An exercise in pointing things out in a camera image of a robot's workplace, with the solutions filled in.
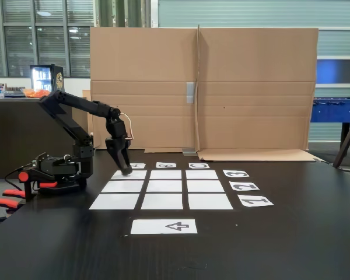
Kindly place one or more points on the black round token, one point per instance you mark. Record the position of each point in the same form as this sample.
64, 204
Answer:
127, 172

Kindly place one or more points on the gray tape strip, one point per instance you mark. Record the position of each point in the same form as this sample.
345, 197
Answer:
189, 152
190, 92

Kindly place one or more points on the paper sheet number 3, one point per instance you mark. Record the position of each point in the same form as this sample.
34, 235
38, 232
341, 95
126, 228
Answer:
225, 175

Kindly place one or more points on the paper sheet number 1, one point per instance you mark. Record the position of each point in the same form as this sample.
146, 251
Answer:
268, 203

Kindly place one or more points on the paper sheet letter B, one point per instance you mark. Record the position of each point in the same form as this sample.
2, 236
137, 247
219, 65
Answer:
158, 167

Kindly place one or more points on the orange snack bag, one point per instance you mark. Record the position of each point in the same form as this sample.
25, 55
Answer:
32, 93

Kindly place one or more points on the paper sheet letter C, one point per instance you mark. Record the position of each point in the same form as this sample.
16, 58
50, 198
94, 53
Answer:
190, 167

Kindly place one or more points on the paper sheet letter A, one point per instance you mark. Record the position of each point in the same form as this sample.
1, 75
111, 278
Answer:
143, 167

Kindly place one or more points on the white arrow paper sheet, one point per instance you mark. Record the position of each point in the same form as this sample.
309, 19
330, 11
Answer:
148, 227

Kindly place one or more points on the dark wooden counter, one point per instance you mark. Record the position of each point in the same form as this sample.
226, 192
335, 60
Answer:
11, 131

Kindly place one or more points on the white paper grid square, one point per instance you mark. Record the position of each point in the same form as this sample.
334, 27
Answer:
122, 186
165, 174
138, 175
205, 186
162, 201
210, 201
114, 201
202, 174
164, 186

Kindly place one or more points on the black red bar clamp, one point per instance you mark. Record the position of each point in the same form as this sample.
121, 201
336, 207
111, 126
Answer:
28, 189

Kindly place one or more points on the dark wooden easel leg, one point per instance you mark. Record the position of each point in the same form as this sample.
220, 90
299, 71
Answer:
348, 140

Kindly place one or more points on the large brown cardboard sheet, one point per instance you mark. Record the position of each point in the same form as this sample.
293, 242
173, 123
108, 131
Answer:
251, 73
163, 58

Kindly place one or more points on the black mini fridge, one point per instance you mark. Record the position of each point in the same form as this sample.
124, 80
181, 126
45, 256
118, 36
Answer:
42, 77

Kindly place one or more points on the paper sheet number 2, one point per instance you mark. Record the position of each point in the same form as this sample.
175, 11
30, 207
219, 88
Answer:
232, 189

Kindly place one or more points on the dark display tray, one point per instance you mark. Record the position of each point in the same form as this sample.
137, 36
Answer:
14, 92

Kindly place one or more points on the blue foosball table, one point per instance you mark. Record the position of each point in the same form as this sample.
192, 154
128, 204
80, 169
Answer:
335, 112

